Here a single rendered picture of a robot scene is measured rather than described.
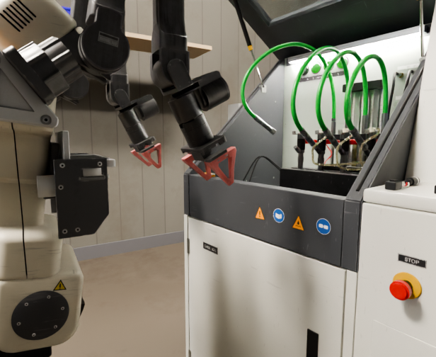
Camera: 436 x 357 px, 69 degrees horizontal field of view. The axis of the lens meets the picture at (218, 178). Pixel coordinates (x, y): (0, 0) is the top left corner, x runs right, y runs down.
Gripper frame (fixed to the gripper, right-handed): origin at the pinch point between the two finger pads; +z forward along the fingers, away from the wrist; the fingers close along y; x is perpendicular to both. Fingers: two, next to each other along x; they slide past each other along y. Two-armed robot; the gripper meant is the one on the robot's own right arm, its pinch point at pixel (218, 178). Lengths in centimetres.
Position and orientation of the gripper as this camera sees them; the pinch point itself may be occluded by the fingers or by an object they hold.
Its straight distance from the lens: 70.7
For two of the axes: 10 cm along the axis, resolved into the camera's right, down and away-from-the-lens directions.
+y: -5.1, -1.1, 8.5
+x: -7.7, 5.1, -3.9
